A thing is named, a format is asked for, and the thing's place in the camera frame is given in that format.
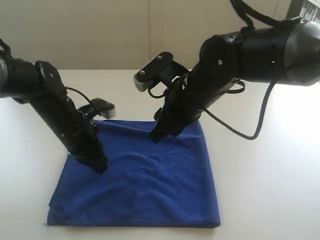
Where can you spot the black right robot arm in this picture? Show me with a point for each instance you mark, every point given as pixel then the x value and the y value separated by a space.
pixel 287 54

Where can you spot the dark window frame post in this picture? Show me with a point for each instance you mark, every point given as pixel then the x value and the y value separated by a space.
pixel 295 9

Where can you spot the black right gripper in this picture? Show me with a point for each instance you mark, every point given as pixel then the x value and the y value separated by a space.
pixel 183 106

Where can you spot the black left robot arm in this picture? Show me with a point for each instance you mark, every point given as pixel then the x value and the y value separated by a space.
pixel 40 85

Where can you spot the blue microfiber towel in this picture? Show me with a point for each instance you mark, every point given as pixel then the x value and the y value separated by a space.
pixel 166 184

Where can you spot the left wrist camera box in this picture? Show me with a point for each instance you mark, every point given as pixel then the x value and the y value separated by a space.
pixel 98 107

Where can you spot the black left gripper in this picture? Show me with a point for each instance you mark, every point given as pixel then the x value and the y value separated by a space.
pixel 79 136

